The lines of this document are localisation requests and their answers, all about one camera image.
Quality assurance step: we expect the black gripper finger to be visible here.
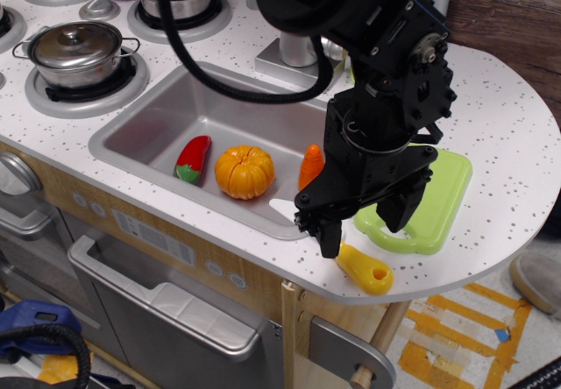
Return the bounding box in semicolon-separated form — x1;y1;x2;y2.
377;170;430;233
295;213;342;258

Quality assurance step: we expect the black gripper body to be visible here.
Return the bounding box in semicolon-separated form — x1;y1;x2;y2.
295;89;438;221

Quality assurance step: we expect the white knife yellow handle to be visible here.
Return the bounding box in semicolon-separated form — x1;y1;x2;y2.
267;220;395;298

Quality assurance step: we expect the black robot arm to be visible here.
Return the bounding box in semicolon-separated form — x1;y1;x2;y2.
256;0;456;258

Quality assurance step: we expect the green plastic cutting board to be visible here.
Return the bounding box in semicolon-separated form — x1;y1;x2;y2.
353;149;472;255

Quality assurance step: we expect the orange toy carrot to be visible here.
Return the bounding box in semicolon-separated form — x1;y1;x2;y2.
298;144;325;191

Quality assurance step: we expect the orange toy pumpkin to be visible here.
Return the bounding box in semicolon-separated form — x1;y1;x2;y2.
215;145;275;201

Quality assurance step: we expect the grey side hook panel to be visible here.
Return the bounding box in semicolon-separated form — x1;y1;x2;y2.
309;316;396;388

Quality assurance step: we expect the silver toy faucet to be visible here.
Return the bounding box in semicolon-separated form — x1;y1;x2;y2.
254;32;319;88

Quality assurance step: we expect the red toy chili pepper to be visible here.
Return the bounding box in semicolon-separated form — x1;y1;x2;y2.
174;135;212;185

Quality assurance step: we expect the grey slipper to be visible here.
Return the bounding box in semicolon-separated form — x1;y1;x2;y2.
509;252;560;320

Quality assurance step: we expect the grey toy oven door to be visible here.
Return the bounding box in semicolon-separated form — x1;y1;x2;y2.
68;236;284;388

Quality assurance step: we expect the silver toy sink basin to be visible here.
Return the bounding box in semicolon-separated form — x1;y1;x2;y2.
89;67;327;240

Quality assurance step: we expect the front stove burner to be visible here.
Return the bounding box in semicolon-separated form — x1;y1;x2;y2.
25;54;149;119

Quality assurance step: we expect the rear right stove burner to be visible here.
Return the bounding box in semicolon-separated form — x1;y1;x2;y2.
127;0;231;45

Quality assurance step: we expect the grey left cabinet door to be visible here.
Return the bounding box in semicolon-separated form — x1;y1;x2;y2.
0;151;115;350

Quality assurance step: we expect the steel pot with lid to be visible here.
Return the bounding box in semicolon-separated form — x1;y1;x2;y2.
12;21;140;89

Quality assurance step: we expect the silver stove knob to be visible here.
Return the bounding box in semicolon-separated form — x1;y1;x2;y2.
79;0;120;21

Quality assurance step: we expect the blue plastic object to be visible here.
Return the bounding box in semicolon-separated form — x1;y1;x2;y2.
1;300;87;357

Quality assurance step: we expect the left edge stove burner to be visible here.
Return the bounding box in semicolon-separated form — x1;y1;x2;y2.
1;6;27;53

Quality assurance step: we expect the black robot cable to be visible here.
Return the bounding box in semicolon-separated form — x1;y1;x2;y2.
149;0;335;105

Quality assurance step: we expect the black hose on floor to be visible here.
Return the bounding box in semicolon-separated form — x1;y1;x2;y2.
0;323;92;389

